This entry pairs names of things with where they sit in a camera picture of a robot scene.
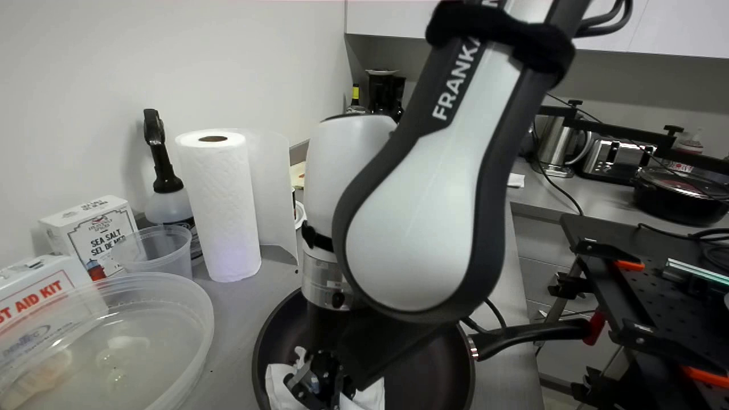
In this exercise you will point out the black breadboard cart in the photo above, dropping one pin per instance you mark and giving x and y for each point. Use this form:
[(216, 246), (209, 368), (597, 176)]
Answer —
[(668, 303)]

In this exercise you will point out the spray bottle black trigger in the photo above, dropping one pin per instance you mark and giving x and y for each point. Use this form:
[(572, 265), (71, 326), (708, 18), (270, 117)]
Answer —
[(162, 178)]

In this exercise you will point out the silver toaster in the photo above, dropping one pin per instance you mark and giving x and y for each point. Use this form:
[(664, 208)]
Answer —
[(618, 159)]

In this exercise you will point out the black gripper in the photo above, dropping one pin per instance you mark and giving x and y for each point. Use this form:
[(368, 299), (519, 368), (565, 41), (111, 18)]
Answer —
[(333, 339)]

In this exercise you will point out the white paper towel roll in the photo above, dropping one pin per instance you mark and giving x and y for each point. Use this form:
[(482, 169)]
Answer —
[(220, 213)]

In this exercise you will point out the large clear plastic container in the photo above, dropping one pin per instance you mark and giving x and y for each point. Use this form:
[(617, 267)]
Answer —
[(137, 356)]

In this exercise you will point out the black coffee maker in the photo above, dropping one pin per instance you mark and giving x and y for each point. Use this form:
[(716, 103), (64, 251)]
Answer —
[(383, 94)]

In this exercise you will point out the silver kettle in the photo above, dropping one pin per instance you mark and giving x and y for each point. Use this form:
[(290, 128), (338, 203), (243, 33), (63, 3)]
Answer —
[(562, 143)]

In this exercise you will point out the white sea salt box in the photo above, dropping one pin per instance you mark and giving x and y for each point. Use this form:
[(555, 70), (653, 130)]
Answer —
[(99, 235)]

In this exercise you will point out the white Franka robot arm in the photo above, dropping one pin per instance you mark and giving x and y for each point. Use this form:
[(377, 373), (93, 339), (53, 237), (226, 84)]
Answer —
[(425, 213)]

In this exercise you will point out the black frying pan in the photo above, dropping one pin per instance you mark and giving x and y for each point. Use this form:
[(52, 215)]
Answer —
[(433, 379)]

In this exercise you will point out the small clear plastic container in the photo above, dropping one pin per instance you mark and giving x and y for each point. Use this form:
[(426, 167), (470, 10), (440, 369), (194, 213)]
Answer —
[(162, 253)]

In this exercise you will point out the white first aid kit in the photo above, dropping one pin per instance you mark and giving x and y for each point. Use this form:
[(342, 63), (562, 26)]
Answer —
[(38, 303)]

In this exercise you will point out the black round skillet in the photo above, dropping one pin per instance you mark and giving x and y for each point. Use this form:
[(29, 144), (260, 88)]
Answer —
[(680, 196)]

